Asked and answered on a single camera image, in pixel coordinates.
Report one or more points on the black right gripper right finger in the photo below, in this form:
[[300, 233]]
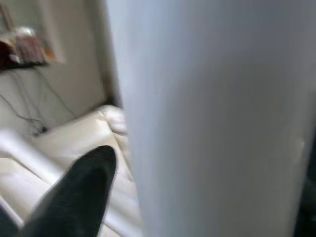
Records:
[[309, 219]]

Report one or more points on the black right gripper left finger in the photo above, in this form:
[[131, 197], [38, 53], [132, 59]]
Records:
[[74, 197]]

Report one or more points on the pink printed box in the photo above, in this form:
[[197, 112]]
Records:
[[30, 49]]

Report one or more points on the black wall shelf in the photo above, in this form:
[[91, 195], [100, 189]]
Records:
[[24, 66]]

